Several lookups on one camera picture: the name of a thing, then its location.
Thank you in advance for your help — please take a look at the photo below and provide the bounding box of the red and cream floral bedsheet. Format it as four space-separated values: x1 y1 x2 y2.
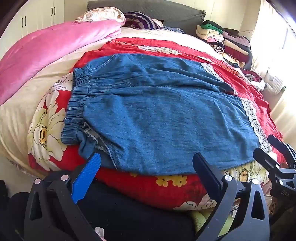
0 27 288 211

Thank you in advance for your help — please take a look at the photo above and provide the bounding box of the white quilted garment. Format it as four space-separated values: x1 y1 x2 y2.
262 70 286 94

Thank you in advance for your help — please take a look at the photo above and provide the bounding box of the purple striped cloth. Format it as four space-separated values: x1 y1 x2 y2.
124 11 163 30

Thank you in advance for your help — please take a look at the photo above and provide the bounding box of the white wardrobe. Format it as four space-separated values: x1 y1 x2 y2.
5 0 88 37

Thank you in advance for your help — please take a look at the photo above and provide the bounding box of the floral satin pillow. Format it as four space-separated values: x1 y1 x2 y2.
75 8 126 24

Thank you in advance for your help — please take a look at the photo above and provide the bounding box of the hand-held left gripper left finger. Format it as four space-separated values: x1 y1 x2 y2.
24 152 102 241

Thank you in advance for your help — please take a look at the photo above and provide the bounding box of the grey padded headboard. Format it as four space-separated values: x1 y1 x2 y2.
87 0 206 35

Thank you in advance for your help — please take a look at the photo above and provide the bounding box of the blue denim pants lace trim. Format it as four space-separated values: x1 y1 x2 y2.
60 54 273 175

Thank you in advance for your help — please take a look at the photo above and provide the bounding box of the pile of folded clothes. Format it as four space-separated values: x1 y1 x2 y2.
196 20 252 69

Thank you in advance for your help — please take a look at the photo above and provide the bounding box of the person's black clothing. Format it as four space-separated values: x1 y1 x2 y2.
0 179 197 241

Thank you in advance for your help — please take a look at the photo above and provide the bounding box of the blue patterned cloth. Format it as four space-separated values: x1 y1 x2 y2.
162 26 184 33

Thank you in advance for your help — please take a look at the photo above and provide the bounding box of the brown patterned cloth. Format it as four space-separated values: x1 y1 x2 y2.
269 198 296 232

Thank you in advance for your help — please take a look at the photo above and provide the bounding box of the pink blanket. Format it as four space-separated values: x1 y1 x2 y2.
0 19 126 106

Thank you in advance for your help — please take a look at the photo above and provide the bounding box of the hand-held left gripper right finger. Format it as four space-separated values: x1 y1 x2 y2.
192 152 270 241

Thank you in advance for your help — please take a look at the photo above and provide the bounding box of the dark red garment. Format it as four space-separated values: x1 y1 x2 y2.
243 70 264 84

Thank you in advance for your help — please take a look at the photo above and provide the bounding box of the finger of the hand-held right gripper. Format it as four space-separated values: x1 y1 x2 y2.
253 148 281 176
267 134 296 163

